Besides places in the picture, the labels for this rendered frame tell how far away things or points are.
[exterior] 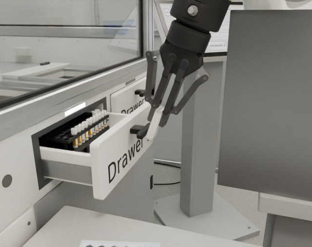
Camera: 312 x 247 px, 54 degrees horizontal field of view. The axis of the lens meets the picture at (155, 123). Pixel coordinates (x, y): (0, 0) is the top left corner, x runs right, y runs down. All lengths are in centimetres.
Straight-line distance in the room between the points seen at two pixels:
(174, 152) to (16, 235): 191
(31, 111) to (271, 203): 52
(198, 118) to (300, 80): 98
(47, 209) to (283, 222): 53
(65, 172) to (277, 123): 43
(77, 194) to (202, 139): 99
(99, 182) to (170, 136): 185
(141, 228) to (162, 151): 187
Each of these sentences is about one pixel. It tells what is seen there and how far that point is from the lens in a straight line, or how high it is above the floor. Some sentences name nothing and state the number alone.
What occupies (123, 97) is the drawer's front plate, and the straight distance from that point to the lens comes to 88.
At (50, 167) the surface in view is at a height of 86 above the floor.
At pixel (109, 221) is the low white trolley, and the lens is 62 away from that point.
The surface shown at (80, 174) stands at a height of 86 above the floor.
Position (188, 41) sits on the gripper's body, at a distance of 53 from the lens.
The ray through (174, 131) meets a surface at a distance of 235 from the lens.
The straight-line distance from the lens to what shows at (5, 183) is 56.
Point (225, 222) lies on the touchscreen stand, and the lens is 184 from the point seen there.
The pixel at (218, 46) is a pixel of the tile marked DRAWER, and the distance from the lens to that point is 145.
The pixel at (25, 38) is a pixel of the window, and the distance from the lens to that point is 59.
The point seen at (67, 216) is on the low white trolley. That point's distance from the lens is 65.
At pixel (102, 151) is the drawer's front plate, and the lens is 53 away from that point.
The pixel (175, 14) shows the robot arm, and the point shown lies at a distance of 54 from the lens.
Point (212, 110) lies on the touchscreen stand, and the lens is 160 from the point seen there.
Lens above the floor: 113
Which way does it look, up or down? 19 degrees down
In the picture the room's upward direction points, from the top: straight up
